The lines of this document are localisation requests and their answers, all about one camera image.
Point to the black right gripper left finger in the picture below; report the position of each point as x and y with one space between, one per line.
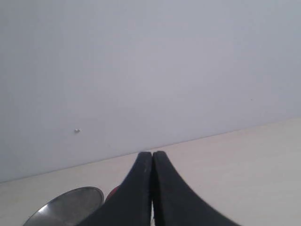
130 205

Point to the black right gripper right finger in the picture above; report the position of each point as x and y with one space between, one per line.
175 203

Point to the red dome button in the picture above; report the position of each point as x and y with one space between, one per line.
111 193

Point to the round steel plate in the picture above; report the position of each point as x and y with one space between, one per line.
68 209

